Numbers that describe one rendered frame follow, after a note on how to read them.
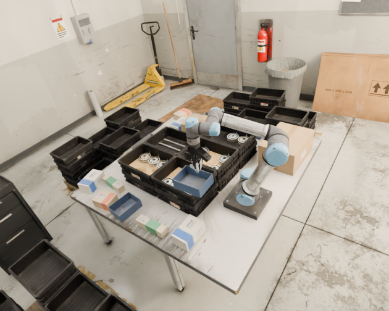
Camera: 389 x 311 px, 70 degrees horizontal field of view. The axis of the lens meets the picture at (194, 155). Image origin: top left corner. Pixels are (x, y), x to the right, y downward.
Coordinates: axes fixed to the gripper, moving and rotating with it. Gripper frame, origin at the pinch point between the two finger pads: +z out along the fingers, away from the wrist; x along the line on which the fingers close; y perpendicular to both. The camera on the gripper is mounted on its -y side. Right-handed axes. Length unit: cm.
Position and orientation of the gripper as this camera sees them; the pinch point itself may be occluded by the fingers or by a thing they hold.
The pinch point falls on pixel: (199, 171)
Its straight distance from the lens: 173.0
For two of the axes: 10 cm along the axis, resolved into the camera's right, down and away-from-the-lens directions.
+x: -6.0, 4.8, -6.4
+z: 0.9, 8.4, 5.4
